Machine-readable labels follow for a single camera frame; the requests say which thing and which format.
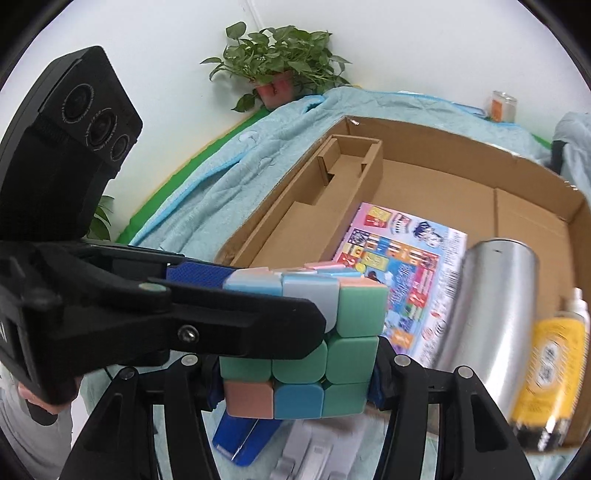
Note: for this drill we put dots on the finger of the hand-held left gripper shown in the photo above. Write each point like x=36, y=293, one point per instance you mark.
x=258, y=323
x=198, y=274

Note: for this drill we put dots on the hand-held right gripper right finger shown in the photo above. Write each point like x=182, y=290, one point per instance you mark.
x=381, y=390

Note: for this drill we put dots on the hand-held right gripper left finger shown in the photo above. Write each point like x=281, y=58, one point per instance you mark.
x=214, y=385

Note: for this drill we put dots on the pastel puzzle cube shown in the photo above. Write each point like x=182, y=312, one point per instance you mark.
x=351, y=314

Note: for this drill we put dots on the stainless steel cup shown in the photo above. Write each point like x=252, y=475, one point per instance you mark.
x=489, y=314

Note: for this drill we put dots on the colourful board game box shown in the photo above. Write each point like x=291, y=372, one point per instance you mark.
x=401, y=258

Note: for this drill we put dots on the yellow spray bottle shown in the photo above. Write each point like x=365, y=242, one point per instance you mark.
x=549, y=364

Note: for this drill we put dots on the large cardboard box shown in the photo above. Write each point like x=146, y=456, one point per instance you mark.
x=438, y=184

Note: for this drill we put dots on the blue plastic object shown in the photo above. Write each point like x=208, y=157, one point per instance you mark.
x=235, y=438

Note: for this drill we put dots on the green leafy plant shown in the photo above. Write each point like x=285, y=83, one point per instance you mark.
x=102, y=217

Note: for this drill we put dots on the white plastic holder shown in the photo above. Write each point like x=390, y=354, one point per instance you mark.
x=318, y=452

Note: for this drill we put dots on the cardboard insert tray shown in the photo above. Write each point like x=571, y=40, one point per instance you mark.
x=304, y=226

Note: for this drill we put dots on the green mat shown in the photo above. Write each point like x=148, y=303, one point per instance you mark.
x=184, y=161

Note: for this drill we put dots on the light blue blanket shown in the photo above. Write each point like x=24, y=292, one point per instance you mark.
x=258, y=157

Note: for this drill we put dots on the potted green plant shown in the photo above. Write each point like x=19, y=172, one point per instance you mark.
x=277, y=55

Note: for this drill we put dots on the glass jar orange label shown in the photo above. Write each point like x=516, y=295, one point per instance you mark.
x=501, y=108

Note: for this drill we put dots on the grey blue cloth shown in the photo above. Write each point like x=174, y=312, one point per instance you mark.
x=575, y=138

